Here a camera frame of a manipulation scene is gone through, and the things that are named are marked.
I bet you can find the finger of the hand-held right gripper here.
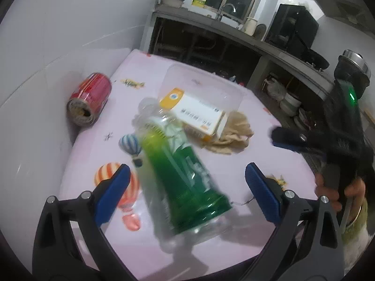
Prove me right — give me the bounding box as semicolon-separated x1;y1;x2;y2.
271;127;311;153

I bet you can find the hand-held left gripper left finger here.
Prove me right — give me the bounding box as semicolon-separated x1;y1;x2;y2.
32;163;138;281

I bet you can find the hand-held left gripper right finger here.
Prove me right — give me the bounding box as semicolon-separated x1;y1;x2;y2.
245;162;344;281

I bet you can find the beige cloth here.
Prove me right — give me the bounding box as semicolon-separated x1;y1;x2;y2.
187;111;255;155

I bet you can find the green label plastic bottle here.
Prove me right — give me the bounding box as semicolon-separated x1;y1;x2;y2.
133;97;233;254

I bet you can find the person's right hand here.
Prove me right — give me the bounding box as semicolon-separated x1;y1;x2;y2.
315;174;367;211

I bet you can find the stack of white bowls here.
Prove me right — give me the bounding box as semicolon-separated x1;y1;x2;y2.
280;92;302;116

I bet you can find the pink balloon print tablecloth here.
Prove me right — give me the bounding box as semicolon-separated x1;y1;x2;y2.
59;49;318;278

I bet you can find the white plastic bag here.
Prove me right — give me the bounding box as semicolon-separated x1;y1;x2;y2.
262;76;286;101

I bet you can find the black wok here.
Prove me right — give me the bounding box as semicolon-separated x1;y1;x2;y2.
305;50;330;71

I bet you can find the red drink can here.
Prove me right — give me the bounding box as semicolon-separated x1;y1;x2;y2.
67;72;113;127

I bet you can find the clear plastic container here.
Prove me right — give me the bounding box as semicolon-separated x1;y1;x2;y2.
158;63;248;141

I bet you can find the orange white medicine box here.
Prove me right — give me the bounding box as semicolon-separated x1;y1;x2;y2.
159;87;229;142

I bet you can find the black cabinet appliance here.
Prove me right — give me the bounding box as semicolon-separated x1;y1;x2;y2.
265;4;320;60

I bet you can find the grey kitchen counter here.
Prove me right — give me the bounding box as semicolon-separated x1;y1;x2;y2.
151;4;336;101

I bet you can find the metal faucet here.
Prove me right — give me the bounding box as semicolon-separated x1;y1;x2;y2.
218;4;236;21

